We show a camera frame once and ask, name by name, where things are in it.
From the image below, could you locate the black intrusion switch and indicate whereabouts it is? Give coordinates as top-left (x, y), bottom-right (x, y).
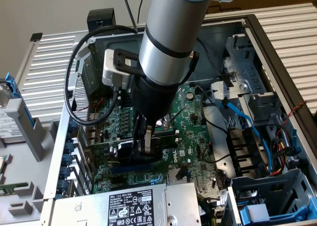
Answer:
top-left (66, 89), bottom-right (76, 112)

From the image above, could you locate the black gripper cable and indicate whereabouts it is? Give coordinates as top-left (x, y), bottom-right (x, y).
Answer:
top-left (183, 50), bottom-right (201, 84)

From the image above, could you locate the grey plastic drive cage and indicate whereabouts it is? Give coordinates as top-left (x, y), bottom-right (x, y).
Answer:
top-left (224, 168), bottom-right (317, 226)

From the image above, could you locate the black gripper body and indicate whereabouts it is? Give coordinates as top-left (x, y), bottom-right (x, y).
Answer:
top-left (131, 74), bottom-right (179, 127)

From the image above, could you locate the grey power supply unit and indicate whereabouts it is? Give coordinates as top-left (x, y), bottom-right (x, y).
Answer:
top-left (53, 181), bottom-right (202, 226)

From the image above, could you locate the thin black cable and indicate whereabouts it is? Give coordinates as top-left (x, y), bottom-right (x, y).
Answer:
top-left (137, 0), bottom-right (145, 23)

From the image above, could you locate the green graphics card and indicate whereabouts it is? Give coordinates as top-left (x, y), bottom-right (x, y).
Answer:
top-left (85, 136), bottom-right (164, 168)

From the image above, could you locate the blue plastic tab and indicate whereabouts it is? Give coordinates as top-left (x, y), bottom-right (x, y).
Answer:
top-left (290, 128), bottom-right (301, 160)

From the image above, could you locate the silver finned heatsink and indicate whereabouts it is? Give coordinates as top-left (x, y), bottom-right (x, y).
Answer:
top-left (166, 167), bottom-right (190, 185)

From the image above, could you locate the braided power wire bundle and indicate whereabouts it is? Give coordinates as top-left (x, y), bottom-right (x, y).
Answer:
top-left (196, 192), bottom-right (225, 226)

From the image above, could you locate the grey parts rack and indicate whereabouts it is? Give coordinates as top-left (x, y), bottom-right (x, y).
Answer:
top-left (0, 97), bottom-right (64, 226)

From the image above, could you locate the blue data wire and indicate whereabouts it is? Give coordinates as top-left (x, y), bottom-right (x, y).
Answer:
top-left (218, 96), bottom-right (273, 173)

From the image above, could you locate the blue card retention clip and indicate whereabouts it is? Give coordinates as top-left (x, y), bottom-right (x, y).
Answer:
top-left (64, 141), bottom-right (76, 154)
top-left (54, 190), bottom-right (68, 201)
top-left (62, 153), bottom-right (74, 166)
top-left (68, 119), bottom-right (80, 132)
top-left (58, 177), bottom-right (70, 191)
top-left (60, 165), bottom-right (72, 178)

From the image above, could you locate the black camera bracket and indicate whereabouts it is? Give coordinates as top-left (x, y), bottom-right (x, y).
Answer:
top-left (113, 48), bottom-right (149, 77)

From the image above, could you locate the black box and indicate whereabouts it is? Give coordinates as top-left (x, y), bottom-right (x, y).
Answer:
top-left (86, 8), bottom-right (117, 36)

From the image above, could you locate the CPU socket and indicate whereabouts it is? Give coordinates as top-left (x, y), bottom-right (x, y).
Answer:
top-left (153, 113), bottom-right (174, 135)

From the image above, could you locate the labelled green RAM stick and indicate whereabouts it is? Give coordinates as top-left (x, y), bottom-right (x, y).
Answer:
top-left (160, 134), bottom-right (179, 149)

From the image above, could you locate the metal disk bay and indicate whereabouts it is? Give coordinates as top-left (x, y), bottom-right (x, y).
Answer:
top-left (221, 34), bottom-right (282, 124)

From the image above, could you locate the blue drive handle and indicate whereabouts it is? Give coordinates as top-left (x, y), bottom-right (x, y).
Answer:
top-left (238, 202), bottom-right (317, 225)

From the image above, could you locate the coloured wire bundle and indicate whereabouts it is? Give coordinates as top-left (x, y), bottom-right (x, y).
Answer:
top-left (269, 133), bottom-right (292, 177)

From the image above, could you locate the black data wire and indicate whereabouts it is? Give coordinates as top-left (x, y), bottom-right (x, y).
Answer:
top-left (200, 87), bottom-right (230, 134)

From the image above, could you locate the small black end cap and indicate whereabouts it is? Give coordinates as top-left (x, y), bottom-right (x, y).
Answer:
top-left (29, 32), bottom-right (44, 43)

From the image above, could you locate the green motherboard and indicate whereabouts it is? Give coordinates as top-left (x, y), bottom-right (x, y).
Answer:
top-left (85, 84), bottom-right (232, 212)

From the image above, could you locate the thin black looped wire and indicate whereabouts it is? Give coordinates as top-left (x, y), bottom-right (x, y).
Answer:
top-left (202, 141), bottom-right (232, 164)

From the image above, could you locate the blue disk carrier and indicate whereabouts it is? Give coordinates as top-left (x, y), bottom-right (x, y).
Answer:
top-left (4, 72), bottom-right (35, 127)

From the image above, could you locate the red black twisted wire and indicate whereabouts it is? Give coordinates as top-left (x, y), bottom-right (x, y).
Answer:
top-left (273, 100), bottom-right (308, 139)
top-left (74, 99), bottom-right (105, 144)

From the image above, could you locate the short black expansion slot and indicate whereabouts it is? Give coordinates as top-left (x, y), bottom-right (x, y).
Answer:
top-left (110, 175), bottom-right (125, 186)

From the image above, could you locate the black fan shroud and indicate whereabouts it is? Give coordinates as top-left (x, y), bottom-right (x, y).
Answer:
top-left (226, 126), bottom-right (269, 180)

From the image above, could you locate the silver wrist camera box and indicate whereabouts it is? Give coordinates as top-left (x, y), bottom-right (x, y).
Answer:
top-left (102, 49), bottom-right (132, 91)

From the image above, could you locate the silver disk bay bracket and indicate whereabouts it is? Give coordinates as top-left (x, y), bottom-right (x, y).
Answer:
top-left (210, 81), bottom-right (239, 107)

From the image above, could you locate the black wire with flat plug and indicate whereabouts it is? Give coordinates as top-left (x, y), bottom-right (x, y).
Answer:
top-left (175, 164), bottom-right (188, 181)

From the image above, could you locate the black strap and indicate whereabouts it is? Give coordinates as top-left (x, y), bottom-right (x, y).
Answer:
top-left (219, 71), bottom-right (237, 88)

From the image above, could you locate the thick black camera cable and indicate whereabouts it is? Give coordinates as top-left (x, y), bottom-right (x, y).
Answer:
top-left (63, 0), bottom-right (139, 125)

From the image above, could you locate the grey metal PC case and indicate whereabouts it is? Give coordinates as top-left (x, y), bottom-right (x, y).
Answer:
top-left (41, 12), bottom-right (317, 226)

